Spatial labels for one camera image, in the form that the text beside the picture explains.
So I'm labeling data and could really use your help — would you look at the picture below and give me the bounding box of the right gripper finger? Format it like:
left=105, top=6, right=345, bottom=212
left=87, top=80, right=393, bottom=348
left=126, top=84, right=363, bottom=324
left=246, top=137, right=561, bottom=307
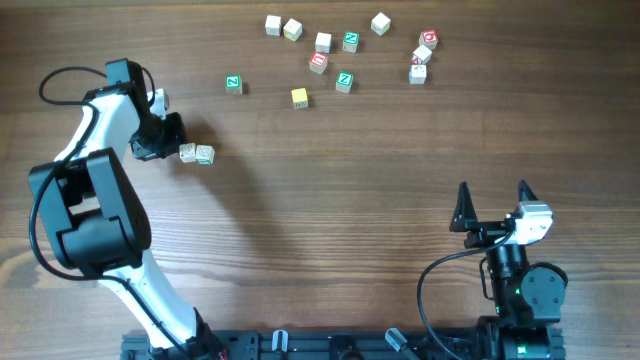
left=518, top=180, right=538, bottom=202
left=449, top=181, right=478, bottom=232

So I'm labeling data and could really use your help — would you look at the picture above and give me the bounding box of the white block dotted face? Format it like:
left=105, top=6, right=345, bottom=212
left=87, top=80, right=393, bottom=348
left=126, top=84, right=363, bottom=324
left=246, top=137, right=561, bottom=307
left=179, top=143, right=197, bottom=163

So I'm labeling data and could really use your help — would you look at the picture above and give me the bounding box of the white block green side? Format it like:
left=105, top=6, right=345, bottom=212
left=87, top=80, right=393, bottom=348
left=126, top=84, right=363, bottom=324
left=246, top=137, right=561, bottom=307
left=196, top=145, right=215, bottom=165

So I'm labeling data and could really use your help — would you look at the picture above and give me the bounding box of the green N block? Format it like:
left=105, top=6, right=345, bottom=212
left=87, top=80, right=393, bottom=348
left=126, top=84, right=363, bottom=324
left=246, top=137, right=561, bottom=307
left=342, top=31, right=359, bottom=53

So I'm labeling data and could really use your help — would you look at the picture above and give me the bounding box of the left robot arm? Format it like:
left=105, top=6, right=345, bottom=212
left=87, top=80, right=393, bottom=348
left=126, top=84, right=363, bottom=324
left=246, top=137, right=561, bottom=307
left=28, top=59, right=228, bottom=359

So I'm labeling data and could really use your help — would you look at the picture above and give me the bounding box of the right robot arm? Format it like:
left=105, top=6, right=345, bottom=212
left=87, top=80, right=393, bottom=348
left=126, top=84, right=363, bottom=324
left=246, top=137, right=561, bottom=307
left=449, top=181, right=568, bottom=360

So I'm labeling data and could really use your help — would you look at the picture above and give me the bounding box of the green Z block left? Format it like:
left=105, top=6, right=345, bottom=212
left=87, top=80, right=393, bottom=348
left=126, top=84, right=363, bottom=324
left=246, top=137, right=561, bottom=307
left=225, top=74, right=243, bottom=95

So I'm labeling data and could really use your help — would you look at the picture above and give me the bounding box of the green z block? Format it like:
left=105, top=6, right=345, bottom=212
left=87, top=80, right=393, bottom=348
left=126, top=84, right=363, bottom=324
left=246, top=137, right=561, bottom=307
left=335, top=71, right=354, bottom=93
left=225, top=74, right=243, bottom=95

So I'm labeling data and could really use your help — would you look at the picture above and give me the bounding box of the white picture block right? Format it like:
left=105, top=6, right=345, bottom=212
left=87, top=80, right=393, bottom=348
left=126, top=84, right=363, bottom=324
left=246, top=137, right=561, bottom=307
left=408, top=64, right=428, bottom=85

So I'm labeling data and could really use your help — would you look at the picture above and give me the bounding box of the plain wooden block far left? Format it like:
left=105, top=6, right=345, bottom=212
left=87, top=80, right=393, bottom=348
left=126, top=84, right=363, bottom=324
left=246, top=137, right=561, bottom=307
left=265, top=15, right=281, bottom=36

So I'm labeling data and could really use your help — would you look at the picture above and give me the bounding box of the white block red side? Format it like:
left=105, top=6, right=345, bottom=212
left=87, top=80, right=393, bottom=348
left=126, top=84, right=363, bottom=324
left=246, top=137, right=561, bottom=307
left=411, top=45, right=432, bottom=65

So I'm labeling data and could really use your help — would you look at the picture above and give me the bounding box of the yellow edged wooden block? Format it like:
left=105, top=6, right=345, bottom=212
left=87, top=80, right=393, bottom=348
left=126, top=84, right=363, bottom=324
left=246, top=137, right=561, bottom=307
left=283, top=18, right=303, bottom=42

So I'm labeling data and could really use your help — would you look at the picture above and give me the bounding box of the red U block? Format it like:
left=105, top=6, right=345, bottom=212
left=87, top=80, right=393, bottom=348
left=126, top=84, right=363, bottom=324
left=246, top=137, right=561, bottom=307
left=309, top=52, right=328, bottom=74

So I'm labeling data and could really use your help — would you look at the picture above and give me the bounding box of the red letter block right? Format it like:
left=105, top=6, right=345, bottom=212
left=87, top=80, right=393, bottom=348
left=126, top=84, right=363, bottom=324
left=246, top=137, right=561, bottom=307
left=419, top=30, right=439, bottom=50

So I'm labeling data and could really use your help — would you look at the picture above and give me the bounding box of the green Z block centre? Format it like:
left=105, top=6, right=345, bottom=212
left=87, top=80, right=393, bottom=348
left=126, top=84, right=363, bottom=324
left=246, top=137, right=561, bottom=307
left=335, top=71, right=354, bottom=93

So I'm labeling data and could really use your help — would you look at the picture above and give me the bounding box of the plain wooden block blue side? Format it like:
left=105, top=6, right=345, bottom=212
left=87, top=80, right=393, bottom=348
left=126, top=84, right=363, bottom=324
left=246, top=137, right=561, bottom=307
left=315, top=32, right=332, bottom=54

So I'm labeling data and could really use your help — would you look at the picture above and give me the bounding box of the plain wooden block top right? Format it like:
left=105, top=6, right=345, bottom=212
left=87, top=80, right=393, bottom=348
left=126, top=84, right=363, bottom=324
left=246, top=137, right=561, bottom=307
left=371, top=12, right=391, bottom=36

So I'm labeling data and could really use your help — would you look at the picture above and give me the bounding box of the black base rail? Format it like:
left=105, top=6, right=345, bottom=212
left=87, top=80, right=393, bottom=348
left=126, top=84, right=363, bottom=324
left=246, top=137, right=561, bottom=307
left=120, top=324, right=567, bottom=360

